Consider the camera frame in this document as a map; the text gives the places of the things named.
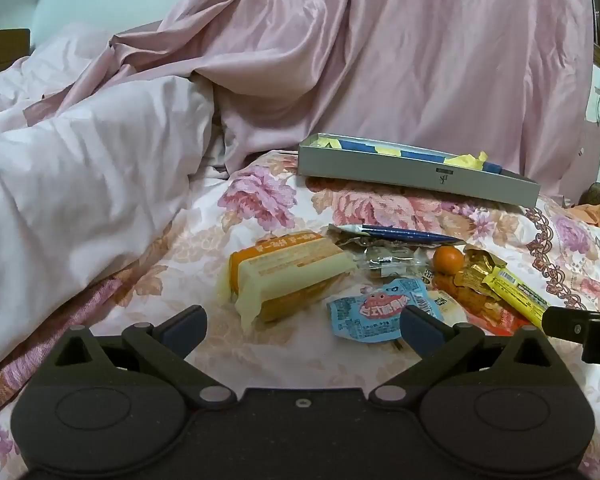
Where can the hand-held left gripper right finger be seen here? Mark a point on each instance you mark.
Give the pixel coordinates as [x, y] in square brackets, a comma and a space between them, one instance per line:
[422, 330]

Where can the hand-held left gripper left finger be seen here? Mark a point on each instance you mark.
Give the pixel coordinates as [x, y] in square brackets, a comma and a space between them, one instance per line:
[185, 327]

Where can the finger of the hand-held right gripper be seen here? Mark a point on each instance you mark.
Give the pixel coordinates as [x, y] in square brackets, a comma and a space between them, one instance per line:
[565, 322]

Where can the small orange tangerine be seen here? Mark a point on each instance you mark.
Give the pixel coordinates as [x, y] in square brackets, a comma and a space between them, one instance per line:
[448, 260]

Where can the clear green pastry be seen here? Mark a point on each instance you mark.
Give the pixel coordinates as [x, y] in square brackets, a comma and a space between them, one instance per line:
[390, 262]

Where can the gold snack packet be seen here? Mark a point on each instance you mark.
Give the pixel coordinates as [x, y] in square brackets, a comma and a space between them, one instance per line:
[472, 272]

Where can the blue stick packet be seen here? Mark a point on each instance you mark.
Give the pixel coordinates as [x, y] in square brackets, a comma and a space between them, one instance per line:
[405, 234]

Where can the orange and cream cake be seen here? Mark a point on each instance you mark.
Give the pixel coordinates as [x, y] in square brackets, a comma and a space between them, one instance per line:
[280, 272]

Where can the clear packet with dark snack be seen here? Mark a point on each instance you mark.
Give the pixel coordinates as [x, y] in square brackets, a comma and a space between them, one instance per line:
[347, 241]

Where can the grey cardboard box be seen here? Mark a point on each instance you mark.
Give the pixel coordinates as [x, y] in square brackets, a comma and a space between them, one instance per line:
[410, 177]

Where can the white and yellow snack packet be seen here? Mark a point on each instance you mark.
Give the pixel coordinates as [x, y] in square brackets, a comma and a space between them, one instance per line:
[447, 307]

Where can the yellow snack bar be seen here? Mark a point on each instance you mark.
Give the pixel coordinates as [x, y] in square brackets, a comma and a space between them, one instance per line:
[517, 295]

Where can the light blue snack packet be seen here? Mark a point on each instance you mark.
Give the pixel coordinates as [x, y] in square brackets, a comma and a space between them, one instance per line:
[365, 312]

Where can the red snack packet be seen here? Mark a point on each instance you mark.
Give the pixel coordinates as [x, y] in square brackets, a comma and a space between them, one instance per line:
[495, 317]

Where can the floral bed sheet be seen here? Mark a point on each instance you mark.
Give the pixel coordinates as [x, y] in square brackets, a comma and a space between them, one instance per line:
[280, 355]

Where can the grey tray box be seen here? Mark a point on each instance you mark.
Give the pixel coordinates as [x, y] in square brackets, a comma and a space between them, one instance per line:
[375, 147]

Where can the white duvet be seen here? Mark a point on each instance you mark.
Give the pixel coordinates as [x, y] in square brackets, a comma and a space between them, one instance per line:
[80, 170]

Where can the pink satin cloth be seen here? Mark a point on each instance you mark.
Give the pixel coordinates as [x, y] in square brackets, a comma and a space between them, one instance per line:
[380, 50]

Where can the brown wooden furniture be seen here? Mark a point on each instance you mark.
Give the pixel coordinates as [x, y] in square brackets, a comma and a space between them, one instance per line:
[2, 52]

